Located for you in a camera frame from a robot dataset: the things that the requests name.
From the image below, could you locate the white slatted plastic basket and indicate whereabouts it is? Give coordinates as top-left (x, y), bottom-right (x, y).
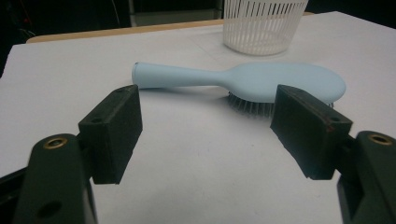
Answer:
top-left (222, 0), bottom-right (309, 57)

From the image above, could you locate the white paper sheet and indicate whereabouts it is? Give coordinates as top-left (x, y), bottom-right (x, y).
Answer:
top-left (0, 11), bottom-right (396, 224)

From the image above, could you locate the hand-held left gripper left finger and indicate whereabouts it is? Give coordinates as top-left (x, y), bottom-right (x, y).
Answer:
top-left (78, 84), bottom-right (144, 185)

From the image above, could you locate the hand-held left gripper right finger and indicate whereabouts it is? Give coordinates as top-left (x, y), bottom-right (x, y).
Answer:
top-left (269, 84), bottom-right (353, 181)

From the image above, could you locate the light blue hairbrush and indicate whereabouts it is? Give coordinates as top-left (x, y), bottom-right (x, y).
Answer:
top-left (131, 61), bottom-right (347, 119)

